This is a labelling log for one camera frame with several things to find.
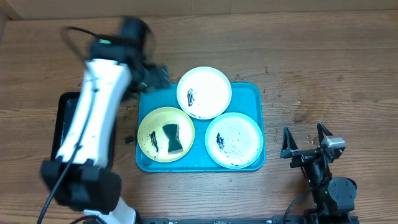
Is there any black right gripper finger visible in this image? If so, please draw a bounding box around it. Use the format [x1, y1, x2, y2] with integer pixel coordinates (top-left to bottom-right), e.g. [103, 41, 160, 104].
[317, 122, 333, 146]
[281, 127, 298, 152]

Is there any green scouring sponge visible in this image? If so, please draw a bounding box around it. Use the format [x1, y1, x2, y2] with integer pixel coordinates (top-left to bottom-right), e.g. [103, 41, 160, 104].
[162, 124, 183, 154]

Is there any yellow-rimmed plate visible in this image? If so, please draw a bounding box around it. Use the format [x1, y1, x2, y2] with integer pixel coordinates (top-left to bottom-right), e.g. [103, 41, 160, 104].
[137, 107, 195, 163]

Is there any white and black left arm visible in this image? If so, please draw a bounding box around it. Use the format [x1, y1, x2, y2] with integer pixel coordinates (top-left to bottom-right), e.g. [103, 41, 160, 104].
[40, 16, 170, 223]

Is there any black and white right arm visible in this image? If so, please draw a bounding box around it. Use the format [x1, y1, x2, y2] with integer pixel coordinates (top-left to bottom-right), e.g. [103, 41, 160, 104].
[273, 123, 359, 223]

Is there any light blue-rimmed dirty plate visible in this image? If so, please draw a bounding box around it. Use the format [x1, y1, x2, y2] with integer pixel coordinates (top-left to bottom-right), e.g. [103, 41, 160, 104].
[205, 112, 264, 170]

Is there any white dirty plate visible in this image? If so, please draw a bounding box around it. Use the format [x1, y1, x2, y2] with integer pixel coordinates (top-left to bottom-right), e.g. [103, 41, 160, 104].
[177, 67, 232, 119]

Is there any teal plastic serving tray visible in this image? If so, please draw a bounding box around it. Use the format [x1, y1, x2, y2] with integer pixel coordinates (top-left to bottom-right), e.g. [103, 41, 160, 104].
[136, 82, 264, 172]

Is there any black water tray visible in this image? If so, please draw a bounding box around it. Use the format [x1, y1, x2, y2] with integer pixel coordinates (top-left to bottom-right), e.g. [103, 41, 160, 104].
[50, 91, 118, 169]

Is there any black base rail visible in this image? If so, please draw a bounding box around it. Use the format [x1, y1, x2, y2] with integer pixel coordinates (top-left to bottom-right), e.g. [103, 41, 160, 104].
[137, 216, 310, 224]

